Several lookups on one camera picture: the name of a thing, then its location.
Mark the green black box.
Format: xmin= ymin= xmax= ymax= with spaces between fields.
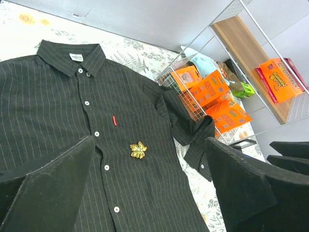
xmin=232 ymin=82 xmax=255 ymax=99

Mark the orange box right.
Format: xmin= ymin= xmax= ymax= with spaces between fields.
xmin=189 ymin=70 xmax=229 ymax=107

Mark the black brooch display box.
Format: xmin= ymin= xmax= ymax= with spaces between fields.
xmin=230 ymin=139 xmax=257 ymax=149

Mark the white wire shelf rack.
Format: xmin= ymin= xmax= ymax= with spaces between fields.
xmin=156 ymin=0 xmax=309 ymax=145

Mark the orange box left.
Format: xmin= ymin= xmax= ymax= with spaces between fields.
xmin=170 ymin=65 xmax=202 ymax=92

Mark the orange pink snack box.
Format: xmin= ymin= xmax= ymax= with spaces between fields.
xmin=255 ymin=58 xmax=305 ymax=104

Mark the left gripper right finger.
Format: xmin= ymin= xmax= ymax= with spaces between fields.
xmin=206 ymin=137 xmax=309 ymax=232

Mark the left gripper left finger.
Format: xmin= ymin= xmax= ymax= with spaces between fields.
xmin=0 ymin=136 xmax=95 ymax=232

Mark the gold brooch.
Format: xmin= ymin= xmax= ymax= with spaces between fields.
xmin=130 ymin=141 xmax=147 ymax=159

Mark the floral tablecloth mat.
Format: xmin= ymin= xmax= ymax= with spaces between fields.
xmin=0 ymin=0 xmax=264 ymax=232

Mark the black pinstriped shirt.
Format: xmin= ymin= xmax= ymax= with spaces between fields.
xmin=0 ymin=40 xmax=214 ymax=232

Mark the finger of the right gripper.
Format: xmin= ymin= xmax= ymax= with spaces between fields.
xmin=270 ymin=141 xmax=309 ymax=159
xmin=267 ymin=155 xmax=309 ymax=174

